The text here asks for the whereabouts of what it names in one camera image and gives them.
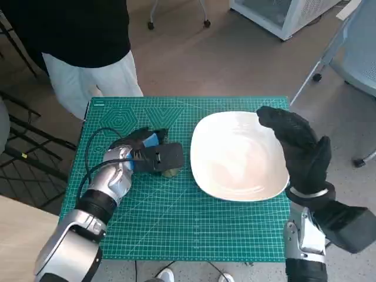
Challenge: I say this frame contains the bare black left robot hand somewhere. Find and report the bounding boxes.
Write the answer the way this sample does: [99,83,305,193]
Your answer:
[110,126,170,151]

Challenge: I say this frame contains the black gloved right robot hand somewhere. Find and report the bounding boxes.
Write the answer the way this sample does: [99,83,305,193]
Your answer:
[256,106,333,193]

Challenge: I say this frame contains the red toy grape bunch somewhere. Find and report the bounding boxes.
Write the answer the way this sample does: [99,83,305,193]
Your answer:
[160,168,181,179]

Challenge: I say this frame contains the white square plate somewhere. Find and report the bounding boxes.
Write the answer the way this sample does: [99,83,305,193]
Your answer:
[190,111,291,202]

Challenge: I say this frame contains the green cutting mat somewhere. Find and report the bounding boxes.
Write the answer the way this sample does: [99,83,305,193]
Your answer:
[58,96,292,263]

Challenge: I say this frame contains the black metal rack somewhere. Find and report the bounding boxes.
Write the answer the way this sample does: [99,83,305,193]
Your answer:
[0,90,79,213]

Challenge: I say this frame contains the pale blue mesh chair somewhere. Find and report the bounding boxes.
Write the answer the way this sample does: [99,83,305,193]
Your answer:
[289,0,376,169]

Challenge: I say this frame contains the grey chair legs with casters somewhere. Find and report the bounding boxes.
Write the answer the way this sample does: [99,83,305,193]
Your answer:
[146,0,212,31]

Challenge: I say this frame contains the white perforated cabinet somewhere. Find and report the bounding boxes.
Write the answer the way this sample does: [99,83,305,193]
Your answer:
[229,0,344,42]

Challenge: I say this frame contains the grey rounded seat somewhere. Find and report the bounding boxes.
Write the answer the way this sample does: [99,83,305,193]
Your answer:
[0,96,11,154]

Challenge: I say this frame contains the white power strip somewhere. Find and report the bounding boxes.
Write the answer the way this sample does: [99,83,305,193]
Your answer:
[337,0,362,21]

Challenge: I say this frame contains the light wooden desk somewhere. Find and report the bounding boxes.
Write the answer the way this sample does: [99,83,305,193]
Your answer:
[0,195,61,282]

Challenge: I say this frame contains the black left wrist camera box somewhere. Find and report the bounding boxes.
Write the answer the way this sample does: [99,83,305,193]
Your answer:
[133,142,184,174]

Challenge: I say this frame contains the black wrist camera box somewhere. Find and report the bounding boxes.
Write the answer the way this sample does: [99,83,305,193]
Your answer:
[311,199,372,254]
[133,142,184,174]

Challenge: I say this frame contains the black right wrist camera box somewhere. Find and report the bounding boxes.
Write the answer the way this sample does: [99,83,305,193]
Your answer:
[311,199,372,254]

